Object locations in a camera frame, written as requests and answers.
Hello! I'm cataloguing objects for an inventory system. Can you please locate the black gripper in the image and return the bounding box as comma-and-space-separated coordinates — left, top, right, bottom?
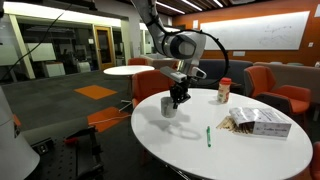
170, 80, 191, 104

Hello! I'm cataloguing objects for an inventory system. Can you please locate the white ceramic mug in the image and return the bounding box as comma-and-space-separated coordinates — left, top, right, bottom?
161, 97, 177, 118

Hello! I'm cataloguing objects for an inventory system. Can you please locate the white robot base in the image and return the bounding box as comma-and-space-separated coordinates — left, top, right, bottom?
0, 88, 40, 180

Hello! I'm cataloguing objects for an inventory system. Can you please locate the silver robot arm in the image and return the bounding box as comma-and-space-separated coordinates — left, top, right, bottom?
131, 0, 206, 105

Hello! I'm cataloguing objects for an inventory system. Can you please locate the orange chair behind main table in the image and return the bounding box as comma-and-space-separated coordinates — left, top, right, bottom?
132, 70, 174, 108

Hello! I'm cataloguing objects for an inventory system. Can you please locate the dark blue sofa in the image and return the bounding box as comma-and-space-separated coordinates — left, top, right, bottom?
191, 59, 253, 90

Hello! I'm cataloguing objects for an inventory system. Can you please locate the creamer bottle with red lid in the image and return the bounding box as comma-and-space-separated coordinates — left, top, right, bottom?
217, 77, 232, 103

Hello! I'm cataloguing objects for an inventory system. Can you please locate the green marker pen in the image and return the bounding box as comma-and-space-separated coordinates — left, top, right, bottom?
206, 126, 211, 147

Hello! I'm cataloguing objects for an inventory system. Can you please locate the round white main table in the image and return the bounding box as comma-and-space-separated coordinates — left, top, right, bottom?
131, 88, 313, 180

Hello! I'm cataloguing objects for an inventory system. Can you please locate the round white far table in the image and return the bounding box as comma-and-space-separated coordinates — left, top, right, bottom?
103, 65, 154, 76

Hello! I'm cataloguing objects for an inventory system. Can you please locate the wooden stir sticks pile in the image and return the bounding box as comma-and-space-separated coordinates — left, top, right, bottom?
217, 116, 253, 134

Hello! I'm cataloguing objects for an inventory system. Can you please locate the orange chair at right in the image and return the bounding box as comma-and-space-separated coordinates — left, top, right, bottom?
244, 66, 311, 115

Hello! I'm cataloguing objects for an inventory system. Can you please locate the white box of stir sticks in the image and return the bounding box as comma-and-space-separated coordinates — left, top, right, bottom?
229, 107, 291, 137

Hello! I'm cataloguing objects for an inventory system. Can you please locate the wooden door with glass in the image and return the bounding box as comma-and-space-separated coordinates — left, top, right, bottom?
94, 26, 115, 70

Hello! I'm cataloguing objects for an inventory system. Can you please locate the orange chair at bottom left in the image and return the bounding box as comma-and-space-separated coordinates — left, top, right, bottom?
310, 142, 320, 180

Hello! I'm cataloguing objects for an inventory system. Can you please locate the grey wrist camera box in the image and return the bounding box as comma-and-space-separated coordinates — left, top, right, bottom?
160, 66, 187, 83

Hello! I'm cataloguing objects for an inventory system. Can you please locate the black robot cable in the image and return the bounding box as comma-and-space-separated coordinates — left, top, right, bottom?
145, 3, 230, 88

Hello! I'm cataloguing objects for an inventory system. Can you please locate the white wall whiteboard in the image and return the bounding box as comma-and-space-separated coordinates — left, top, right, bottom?
200, 11, 309, 50

